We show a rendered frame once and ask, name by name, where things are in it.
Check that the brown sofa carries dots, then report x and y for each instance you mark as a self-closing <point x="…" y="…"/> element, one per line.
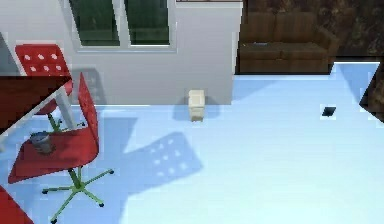
<point x="283" y="50"/>

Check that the cream white bin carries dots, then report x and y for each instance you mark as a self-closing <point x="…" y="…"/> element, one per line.
<point x="196" y="104"/>

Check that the white framed window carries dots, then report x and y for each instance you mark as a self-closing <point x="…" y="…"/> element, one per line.
<point x="123" y="25"/>

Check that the grey blue cup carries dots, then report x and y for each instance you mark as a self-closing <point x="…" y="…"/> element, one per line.
<point x="41" y="141"/>

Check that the dark brown furniture corner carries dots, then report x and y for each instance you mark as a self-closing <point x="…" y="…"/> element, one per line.
<point x="375" y="95"/>

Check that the small black flat object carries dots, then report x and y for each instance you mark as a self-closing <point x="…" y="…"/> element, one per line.
<point x="328" y="111"/>

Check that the dark red table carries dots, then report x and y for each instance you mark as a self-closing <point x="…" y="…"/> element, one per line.
<point x="23" y="96"/>

